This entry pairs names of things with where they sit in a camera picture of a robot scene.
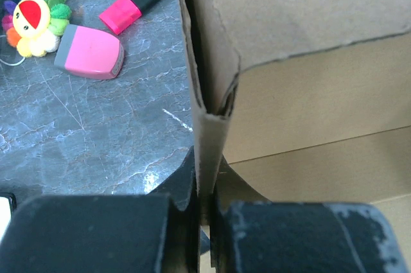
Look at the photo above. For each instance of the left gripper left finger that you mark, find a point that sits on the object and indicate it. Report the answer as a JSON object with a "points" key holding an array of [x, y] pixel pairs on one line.
{"points": [[156, 232]]}

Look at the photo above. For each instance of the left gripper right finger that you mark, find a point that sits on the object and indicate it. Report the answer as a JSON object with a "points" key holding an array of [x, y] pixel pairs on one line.
{"points": [[249, 233]]}

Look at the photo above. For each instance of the brown cardboard box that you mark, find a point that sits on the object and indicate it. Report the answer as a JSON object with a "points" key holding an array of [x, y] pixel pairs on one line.
{"points": [[308, 100]]}

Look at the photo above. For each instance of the white square plate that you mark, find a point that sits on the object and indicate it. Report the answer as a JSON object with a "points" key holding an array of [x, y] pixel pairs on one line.
{"points": [[8, 205]]}

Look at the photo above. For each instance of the pink eraser block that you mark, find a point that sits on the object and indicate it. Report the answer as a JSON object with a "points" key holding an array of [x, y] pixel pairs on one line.
{"points": [[89, 53]]}

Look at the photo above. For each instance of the small flower keychain toy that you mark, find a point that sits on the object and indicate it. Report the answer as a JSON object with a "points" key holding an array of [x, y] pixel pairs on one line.
{"points": [[35, 27]]}

